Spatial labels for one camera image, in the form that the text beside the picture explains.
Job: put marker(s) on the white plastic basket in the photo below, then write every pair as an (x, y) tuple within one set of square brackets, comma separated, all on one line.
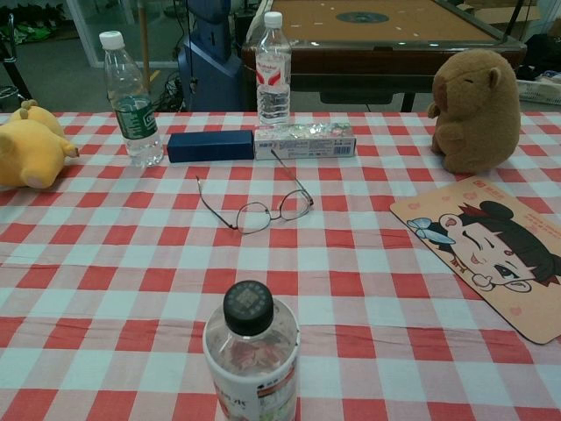
[(541, 90)]

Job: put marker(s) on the brown mahjong table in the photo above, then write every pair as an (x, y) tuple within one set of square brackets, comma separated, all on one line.
[(377, 48)]

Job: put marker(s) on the brown capybara plush toy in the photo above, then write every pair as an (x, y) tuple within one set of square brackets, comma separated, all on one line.
[(475, 114)]

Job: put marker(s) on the navy blue glasses case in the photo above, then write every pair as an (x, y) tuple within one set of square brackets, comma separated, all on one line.
[(210, 147)]

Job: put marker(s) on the floral toothpaste box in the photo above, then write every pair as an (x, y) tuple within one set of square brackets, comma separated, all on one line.
[(307, 140)]

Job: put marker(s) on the red label water bottle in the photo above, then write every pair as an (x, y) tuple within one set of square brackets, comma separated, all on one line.
[(273, 74)]

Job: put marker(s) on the blue machine base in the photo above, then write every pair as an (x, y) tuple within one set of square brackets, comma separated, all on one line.
[(210, 66)]

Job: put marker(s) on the wooden pole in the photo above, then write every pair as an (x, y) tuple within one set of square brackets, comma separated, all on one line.
[(144, 44)]

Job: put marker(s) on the black metal rack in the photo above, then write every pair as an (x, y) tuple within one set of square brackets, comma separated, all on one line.
[(11, 57)]

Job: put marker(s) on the green label water bottle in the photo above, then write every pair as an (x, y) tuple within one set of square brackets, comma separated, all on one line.
[(131, 114)]

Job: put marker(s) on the cartoon girl mouse pad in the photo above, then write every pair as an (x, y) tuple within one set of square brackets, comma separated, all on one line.
[(495, 245)]

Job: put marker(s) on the black-framed eyeglasses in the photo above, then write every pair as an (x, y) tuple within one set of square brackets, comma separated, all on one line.
[(267, 213)]

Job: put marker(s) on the small round black cup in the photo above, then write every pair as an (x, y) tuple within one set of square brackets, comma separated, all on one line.
[(252, 359)]

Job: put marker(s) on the yellow plush toy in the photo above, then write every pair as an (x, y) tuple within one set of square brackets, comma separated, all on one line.
[(26, 153)]

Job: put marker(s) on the red white checkered tablecloth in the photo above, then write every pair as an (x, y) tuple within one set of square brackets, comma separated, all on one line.
[(131, 280)]

